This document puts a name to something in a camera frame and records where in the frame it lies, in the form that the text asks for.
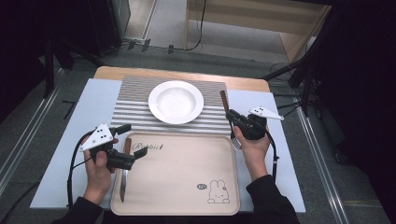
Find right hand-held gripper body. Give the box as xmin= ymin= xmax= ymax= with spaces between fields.
xmin=233 ymin=106 xmax=285 ymax=141

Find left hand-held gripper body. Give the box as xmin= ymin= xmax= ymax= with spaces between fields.
xmin=78 ymin=122 xmax=137 ymax=172

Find wooden-handled fork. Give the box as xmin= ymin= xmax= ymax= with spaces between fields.
xmin=219 ymin=90 xmax=243 ymax=151

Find wooden-handled table knife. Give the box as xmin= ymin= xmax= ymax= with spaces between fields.
xmin=120 ymin=137 xmax=133 ymax=203

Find beige plastic tray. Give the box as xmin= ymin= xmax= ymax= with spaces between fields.
xmin=110 ymin=132 xmax=241 ymax=217

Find white deep plate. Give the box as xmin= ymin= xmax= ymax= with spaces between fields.
xmin=148 ymin=80 xmax=205 ymax=125

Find person's right hand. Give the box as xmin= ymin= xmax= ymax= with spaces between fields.
xmin=233 ymin=125 xmax=272 ymax=182

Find person's left hand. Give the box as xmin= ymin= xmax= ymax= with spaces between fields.
xmin=81 ymin=136 xmax=120 ymax=205

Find striped beige placemat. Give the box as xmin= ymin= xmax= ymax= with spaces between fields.
xmin=110 ymin=75 xmax=233 ymax=136

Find white table cover sheet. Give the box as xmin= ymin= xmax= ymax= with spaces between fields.
xmin=30 ymin=77 xmax=306 ymax=214

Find black metal stand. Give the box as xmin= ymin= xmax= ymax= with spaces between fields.
xmin=261 ymin=27 xmax=332 ymax=117
xmin=42 ymin=36 xmax=77 ymax=99

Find white power strip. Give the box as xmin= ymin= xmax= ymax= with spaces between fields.
xmin=122 ymin=36 xmax=152 ymax=52

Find light wooden cabinet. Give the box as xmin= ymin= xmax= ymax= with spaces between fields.
xmin=185 ymin=0 xmax=332 ymax=63

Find dark glass cabinet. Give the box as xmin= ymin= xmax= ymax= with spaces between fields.
xmin=88 ymin=0 xmax=132 ymax=57

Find black curtain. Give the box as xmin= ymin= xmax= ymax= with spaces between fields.
xmin=0 ymin=0 xmax=110 ymax=125
xmin=298 ymin=0 xmax=396 ymax=218

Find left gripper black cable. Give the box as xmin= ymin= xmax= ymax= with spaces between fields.
xmin=66 ymin=130 xmax=95 ymax=208

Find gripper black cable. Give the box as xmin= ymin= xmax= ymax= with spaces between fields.
xmin=265 ymin=130 xmax=280 ymax=183
xmin=66 ymin=130 xmax=95 ymax=208

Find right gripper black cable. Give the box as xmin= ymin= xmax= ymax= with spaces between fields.
xmin=265 ymin=130 xmax=280 ymax=183

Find black floor cable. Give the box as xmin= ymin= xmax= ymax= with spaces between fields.
xmin=268 ymin=61 xmax=310 ymax=110

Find metal floor rail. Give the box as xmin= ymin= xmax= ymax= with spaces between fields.
xmin=294 ymin=101 xmax=351 ymax=224
xmin=0 ymin=70 xmax=64 ymax=195

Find black power cable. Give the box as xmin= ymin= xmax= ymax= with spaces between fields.
xmin=173 ymin=0 xmax=208 ymax=52

